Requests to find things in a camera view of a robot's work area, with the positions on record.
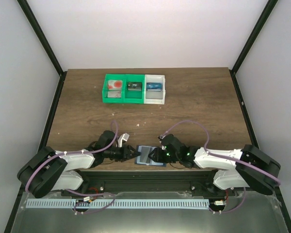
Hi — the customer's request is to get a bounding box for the blue leather card holder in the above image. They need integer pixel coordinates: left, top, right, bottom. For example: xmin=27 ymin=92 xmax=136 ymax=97
xmin=135 ymin=145 xmax=166 ymax=167

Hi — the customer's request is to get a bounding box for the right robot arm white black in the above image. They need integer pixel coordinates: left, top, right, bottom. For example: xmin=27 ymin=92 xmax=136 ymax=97
xmin=148 ymin=134 xmax=281 ymax=195

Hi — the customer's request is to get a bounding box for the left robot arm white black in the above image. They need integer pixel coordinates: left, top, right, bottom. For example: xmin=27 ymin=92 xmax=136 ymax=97
xmin=17 ymin=131 xmax=140 ymax=198

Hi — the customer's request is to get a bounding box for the black card in bin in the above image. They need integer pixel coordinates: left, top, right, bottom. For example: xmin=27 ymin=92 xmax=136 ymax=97
xmin=127 ymin=82 xmax=143 ymax=91

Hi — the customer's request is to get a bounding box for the blue card in bin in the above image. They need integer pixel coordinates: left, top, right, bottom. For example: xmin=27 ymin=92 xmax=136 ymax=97
xmin=146 ymin=82 xmax=163 ymax=92

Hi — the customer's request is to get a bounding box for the middle green plastic bin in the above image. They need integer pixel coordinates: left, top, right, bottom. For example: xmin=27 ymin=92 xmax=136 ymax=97
xmin=123 ymin=74 xmax=145 ymax=104

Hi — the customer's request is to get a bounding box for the green plastic bin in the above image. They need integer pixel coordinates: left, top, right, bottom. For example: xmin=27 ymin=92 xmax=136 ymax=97
xmin=102 ymin=74 xmax=125 ymax=103
xmin=123 ymin=74 xmax=145 ymax=104

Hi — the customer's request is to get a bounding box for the white plastic bin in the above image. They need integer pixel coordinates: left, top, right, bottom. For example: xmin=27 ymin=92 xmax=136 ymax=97
xmin=144 ymin=74 xmax=165 ymax=105

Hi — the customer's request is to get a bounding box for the left green plastic bin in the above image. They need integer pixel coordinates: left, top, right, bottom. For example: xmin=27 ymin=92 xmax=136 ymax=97
xmin=102 ymin=74 xmax=125 ymax=103

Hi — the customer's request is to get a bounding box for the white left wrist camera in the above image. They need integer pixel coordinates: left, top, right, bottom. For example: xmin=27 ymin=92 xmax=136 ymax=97
xmin=117 ymin=133 xmax=129 ymax=148

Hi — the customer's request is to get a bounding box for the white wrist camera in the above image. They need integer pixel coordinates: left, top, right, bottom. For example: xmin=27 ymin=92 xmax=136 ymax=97
xmin=117 ymin=133 xmax=129 ymax=148
xmin=158 ymin=134 xmax=168 ymax=141

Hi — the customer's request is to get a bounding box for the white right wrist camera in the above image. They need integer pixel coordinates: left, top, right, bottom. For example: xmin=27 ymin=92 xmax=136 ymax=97
xmin=158 ymin=134 xmax=168 ymax=141

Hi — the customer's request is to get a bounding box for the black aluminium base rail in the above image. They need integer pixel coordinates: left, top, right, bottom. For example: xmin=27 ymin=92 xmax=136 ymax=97
xmin=60 ymin=169 xmax=243 ymax=198

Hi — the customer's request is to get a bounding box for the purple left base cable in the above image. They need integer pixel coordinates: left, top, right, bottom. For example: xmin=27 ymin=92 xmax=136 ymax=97
xmin=65 ymin=189 xmax=116 ymax=216

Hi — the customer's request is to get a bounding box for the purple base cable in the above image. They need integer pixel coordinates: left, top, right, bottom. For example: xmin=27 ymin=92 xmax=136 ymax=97
xmin=212 ymin=186 xmax=247 ymax=215
xmin=65 ymin=189 xmax=116 ymax=216

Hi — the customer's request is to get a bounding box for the light blue slotted cable duct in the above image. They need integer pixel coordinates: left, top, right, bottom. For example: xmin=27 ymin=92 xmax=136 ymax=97
xmin=26 ymin=199 xmax=210 ymax=210

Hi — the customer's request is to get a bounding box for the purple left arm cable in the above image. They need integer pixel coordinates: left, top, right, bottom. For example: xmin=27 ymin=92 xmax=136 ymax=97
xmin=25 ymin=120 xmax=119 ymax=194

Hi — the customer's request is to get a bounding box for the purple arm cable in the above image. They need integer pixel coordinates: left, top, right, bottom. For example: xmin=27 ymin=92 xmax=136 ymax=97
xmin=25 ymin=120 xmax=119 ymax=194
xmin=163 ymin=120 xmax=281 ymax=187

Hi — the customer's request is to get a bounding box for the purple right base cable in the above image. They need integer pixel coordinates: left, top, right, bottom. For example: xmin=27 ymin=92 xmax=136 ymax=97
xmin=212 ymin=186 xmax=247 ymax=215

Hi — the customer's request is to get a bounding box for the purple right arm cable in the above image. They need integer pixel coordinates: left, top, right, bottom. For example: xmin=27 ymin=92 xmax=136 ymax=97
xmin=163 ymin=120 xmax=281 ymax=187

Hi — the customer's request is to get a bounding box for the left black frame post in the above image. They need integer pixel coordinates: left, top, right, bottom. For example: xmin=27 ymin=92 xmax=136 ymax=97
xmin=16 ymin=0 xmax=65 ymax=76

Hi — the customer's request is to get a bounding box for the black frame post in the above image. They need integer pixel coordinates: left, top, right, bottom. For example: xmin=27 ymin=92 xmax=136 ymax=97
xmin=16 ymin=0 xmax=65 ymax=76
xmin=230 ymin=0 xmax=279 ymax=73

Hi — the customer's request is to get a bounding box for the right black frame post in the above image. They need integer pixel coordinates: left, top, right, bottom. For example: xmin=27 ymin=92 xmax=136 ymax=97
xmin=230 ymin=0 xmax=279 ymax=73

